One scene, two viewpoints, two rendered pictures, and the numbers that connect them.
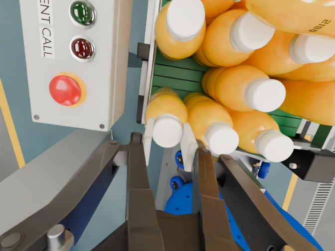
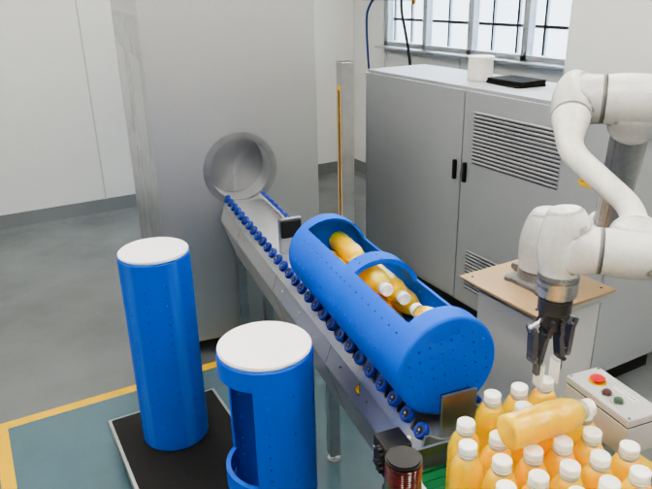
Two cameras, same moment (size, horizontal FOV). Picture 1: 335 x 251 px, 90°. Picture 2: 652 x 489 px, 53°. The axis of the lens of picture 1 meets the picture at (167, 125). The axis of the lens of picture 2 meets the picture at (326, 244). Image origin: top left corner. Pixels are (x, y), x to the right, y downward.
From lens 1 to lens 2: 1.53 m
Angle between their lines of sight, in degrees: 53
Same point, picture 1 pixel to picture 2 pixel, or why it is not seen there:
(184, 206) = (481, 371)
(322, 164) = (398, 440)
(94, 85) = (590, 386)
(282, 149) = (491, 394)
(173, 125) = (546, 382)
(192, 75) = not seen: hidden behind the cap
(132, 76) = not seen: outside the picture
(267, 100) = (522, 404)
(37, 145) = not seen: hidden behind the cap
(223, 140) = (521, 386)
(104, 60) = (596, 394)
